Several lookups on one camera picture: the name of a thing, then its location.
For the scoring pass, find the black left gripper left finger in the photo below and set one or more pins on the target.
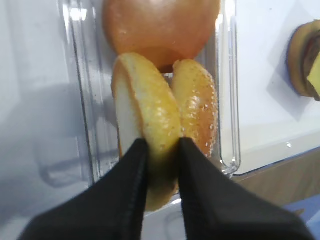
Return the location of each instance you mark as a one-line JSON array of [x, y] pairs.
[[111, 209]]

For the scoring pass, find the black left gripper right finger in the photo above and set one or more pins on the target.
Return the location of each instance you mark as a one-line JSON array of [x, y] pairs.
[[216, 208]]

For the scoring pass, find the sesame bun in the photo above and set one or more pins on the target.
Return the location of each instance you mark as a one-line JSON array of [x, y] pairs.
[[146, 109], [195, 92]]

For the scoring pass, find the white rectangular serving tray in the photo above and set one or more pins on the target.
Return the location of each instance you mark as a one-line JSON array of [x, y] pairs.
[[262, 118]]

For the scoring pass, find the clear bun container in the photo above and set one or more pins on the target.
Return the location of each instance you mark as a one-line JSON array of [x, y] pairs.
[[91, 59]]

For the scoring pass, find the yellow cheese slice on burger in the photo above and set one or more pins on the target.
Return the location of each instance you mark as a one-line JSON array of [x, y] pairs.
[[314, 78]]

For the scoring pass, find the bottom burger bun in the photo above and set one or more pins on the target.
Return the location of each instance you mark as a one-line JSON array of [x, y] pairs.
[[296, 54]]

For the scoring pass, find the plain smooth bun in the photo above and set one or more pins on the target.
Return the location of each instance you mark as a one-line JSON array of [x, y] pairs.
[[163, 31]]

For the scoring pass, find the brown burger patty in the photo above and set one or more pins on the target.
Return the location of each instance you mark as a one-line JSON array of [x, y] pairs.
[[312, 50]]

